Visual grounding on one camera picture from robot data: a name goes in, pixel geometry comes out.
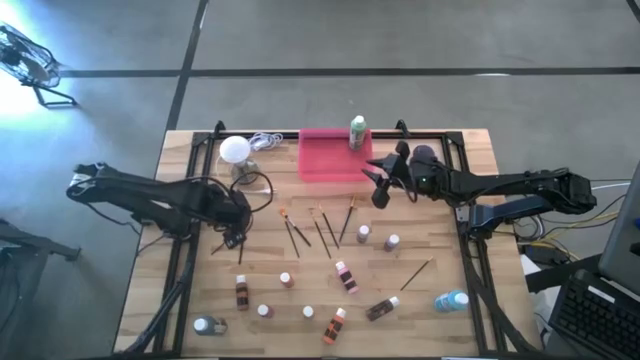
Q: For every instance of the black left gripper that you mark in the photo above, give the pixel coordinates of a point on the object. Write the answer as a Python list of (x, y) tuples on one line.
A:
[(235, 215)]

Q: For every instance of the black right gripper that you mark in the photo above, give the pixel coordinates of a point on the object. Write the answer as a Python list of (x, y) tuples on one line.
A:
[(407, 175)]

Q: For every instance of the large green paint bottle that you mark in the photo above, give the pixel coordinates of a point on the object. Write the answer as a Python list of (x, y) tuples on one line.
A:
[(357, 135)]

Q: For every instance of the grey silver ferrule brush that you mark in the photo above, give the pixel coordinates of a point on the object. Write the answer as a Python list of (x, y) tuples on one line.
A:
[(292, 240)]

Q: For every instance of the small grey paint bottle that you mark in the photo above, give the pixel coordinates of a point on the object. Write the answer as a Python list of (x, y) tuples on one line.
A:
[(363, 231)]

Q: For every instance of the large black paint bottle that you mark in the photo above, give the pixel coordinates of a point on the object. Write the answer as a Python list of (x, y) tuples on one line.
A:
[(216, 326)]

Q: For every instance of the large turquoise paint bottle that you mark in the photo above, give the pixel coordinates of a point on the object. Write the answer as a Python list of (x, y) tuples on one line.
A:
[(447, 303)]

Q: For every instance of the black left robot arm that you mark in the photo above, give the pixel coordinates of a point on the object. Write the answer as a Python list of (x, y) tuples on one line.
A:
[(150, 192)]

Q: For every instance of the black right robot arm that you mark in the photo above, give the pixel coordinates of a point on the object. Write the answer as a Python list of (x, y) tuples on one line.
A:
[(500, 182)]

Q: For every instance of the small red-orange paint bottle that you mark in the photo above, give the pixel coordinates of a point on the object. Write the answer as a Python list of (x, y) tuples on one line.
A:
[(285, 278)]

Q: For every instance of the orange fan tipped paint brush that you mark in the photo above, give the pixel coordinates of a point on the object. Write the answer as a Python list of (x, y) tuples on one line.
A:
[(300, 233)]

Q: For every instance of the small purple paint bottle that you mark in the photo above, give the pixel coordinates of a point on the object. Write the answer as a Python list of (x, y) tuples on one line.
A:
[(393, 240)]

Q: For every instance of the small maroon paint bottle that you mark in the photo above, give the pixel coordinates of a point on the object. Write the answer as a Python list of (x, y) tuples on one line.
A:
[(263, 310)]

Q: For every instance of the small yellow paint bottle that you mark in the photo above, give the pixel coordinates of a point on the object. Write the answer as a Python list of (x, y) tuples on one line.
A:
[(308, 311)]

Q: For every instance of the small pink paint bottle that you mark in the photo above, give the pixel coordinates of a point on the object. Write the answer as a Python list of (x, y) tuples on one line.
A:
[(347, 279)]

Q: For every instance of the small dark brown paint bottle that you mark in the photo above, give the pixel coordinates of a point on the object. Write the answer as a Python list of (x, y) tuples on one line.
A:
[(380, 310)]

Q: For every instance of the lavender plastic cup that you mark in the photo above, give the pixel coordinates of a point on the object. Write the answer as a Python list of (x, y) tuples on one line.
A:
[(425, 151)]

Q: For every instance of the pink plastic bin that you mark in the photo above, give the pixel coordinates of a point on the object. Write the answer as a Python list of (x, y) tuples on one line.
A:
[(325, 160)]

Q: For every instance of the thin tipped gold ferrule brush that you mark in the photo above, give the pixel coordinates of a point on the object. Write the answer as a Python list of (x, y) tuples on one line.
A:
[(320, 234)]

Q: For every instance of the white globe table lamp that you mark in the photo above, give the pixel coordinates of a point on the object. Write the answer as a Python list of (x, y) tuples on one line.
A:
[(235, 149)]

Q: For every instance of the silver metal mounting plate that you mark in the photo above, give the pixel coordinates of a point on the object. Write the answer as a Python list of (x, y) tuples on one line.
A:
[(461, 215)]

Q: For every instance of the black power strip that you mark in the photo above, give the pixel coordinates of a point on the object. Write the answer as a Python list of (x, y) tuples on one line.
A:
[(542, 254)]

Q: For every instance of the black computer desk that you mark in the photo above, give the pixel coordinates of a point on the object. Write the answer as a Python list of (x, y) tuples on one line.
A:
[(555, 275)]

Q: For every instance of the dark metal workbench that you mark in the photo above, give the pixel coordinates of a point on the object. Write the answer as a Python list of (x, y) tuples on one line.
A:
[(25, 240)]

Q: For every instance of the grey computer monitor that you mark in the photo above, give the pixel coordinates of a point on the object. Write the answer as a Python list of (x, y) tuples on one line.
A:
[(625, 240)]

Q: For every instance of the black computer keyboard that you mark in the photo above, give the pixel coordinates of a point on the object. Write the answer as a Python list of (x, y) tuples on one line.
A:
[(595, 315)]

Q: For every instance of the black aluminium table frame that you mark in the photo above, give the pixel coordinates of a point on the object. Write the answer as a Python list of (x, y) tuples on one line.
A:
[(390, 135)]

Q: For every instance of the black frame clamp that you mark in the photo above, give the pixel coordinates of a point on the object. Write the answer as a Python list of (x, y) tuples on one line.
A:
[(219, 129), (401, 128)]

